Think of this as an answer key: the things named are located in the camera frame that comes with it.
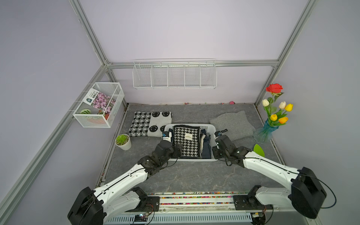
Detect navy grey plaid scarf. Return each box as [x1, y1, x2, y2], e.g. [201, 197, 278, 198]
[200, 129, 211, 159]

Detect white plastic perforated basket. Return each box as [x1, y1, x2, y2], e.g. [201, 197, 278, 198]
[164, 124, 217, 162]

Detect black white houndstooth scarf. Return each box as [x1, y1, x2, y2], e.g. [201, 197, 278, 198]
[172, 125, 203, 159]

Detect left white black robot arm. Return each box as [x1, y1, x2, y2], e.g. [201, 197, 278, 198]
[67, 140, 183, 225]

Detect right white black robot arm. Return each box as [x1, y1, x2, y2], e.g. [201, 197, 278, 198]
[212, 135, 327, 219]

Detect houndstooth and circle pattern scarf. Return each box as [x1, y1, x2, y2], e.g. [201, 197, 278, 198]
[128, 111, 173, 137]

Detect green leaf shaped spatula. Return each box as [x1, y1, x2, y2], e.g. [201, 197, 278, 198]
[253, 144, 265, 157]

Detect small potted green plant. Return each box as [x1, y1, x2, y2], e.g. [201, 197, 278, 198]
[114, 134, 132, 151]

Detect yellow tulip lower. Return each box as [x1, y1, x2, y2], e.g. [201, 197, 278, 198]
[270, 114, 278, 122]

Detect white tulip left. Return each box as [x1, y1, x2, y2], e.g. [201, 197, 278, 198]
[262, 99, 270, 107]

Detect white tulip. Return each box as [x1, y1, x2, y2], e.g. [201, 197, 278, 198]
[279, 101, 287, 110]
[262, 99, 270, 107]

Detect orange yellow tulip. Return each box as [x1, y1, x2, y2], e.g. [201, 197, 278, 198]
[278, 117, 289, 124]

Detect white tulip right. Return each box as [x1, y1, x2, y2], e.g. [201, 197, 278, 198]
[279, 101, 287, 110]

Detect yellow tulip upper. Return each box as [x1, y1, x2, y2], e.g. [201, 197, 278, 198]
[285, 104, 293, 112]

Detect red artificial rose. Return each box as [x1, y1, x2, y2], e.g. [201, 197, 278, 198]
[266, 83, 283, 94]

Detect flower picture seed packet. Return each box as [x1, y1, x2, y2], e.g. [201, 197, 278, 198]
[82, 88, 116, 113]

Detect green striped ball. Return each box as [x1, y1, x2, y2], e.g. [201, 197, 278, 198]
[80, 109, 92, 114]

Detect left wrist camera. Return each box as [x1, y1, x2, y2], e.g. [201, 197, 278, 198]
[162, 131, 173, 142]

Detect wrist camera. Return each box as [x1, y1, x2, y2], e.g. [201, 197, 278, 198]
[162, 131, 173, 142]
[214, 129, 227, 138]

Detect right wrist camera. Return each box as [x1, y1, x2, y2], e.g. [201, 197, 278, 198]
[214, 129, 227, 138]

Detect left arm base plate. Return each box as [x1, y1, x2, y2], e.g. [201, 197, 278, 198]
[127, 196, 160, 212]

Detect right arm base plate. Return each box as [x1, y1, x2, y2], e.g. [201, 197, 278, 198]
[233, 195, 273, 211]

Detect aluminium mounting rail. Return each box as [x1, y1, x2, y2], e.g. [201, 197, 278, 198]
[75, 192, 323, 225]

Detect white mesh wall box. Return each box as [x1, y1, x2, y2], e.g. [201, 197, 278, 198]
[73, 82, 124, 128]

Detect white wire wall shelf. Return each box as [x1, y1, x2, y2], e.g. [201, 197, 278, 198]
[132, 58, 218, 89]

